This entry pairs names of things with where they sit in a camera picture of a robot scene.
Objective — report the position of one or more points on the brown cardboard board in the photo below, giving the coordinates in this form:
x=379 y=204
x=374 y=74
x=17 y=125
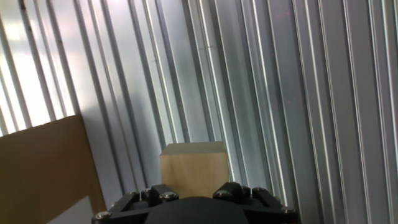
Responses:
x=40 y=165

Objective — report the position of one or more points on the light wooden cube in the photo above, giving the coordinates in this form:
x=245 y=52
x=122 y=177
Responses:
x=194 y=171

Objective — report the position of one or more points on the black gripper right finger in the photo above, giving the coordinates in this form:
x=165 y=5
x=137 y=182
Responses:
x=242 y=193

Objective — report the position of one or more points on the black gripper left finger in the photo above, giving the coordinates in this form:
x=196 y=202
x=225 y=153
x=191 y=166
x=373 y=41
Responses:
x=155 y=194

